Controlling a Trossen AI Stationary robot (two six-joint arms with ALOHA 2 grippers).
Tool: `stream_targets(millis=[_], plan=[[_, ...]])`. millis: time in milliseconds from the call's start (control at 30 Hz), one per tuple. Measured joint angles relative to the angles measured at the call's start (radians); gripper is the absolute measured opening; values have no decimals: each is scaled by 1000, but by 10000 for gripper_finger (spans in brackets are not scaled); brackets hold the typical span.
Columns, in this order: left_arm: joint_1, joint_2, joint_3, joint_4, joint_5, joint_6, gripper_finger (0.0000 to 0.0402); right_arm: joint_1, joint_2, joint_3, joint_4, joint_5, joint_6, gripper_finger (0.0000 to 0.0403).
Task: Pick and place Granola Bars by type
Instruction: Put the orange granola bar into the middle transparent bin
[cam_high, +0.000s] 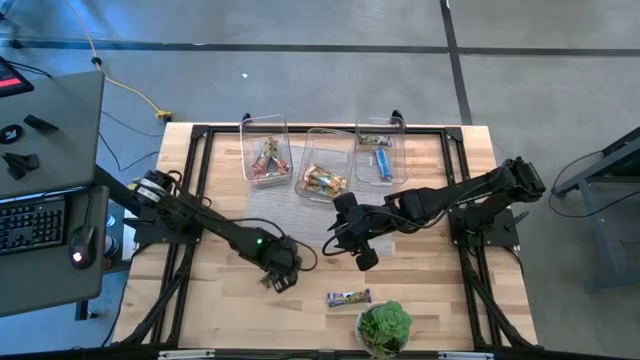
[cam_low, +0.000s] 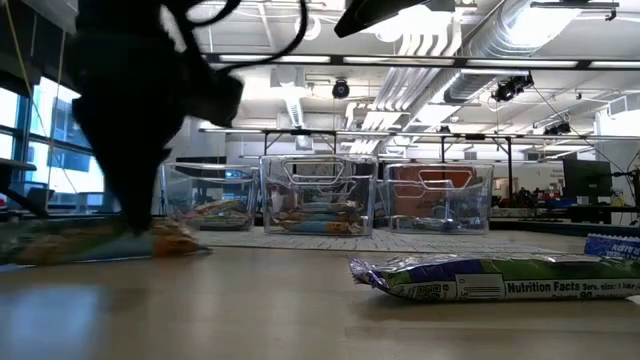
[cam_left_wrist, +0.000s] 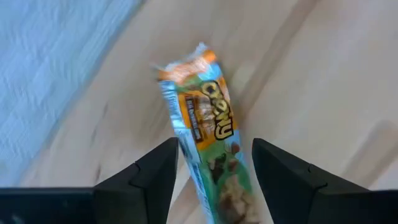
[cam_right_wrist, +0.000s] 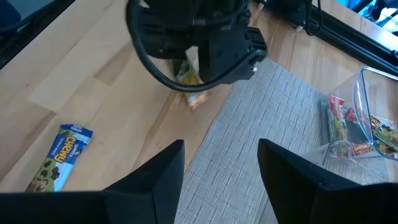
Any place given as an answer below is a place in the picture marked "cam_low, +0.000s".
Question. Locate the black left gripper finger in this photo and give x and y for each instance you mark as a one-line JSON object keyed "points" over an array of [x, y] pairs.
{"points": [[110, 150], [150, 140]]}

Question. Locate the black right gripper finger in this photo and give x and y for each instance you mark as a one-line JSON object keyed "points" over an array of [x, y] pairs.
{"points": [[370, 12]]}

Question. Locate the large window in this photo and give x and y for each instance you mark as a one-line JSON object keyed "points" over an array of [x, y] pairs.
{"points": [[60, 170]]}

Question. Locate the long ceiling light bar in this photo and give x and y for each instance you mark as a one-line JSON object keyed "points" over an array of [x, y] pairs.
{"points": [[400, 60]]}

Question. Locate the clear plastic bin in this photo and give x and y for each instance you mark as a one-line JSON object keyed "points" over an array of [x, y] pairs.
{"points": [[225, 185], [440, 195], [320, 185]]}

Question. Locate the long hanging light strip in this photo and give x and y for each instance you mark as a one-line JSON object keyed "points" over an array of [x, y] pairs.
{"points": [[300, 130]]}

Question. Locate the orange cabinet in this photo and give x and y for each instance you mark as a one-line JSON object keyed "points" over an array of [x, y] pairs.
{"points": [[405, 195]]}

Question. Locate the black desk monitor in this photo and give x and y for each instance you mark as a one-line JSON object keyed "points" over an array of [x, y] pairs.
{"points": [[587, 177]]}

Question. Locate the black ceiling camera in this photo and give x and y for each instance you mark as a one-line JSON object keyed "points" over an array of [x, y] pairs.
{"points": [[511, 88], [340, 89], [557, 128]]}

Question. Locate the silver ventilation duct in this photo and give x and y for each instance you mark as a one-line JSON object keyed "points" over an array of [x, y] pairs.
{"points": [[480, 60]]}

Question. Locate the black overhead frame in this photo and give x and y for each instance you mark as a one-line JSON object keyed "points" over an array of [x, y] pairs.
{"points": [[509, 160], [300, 132]]}

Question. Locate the grey frame post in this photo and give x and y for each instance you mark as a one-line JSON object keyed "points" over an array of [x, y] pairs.
{"points": [[634, 60]]}

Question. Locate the black table rail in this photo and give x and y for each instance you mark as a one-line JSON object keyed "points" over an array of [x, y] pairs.
{"points": [[550, 226]]}

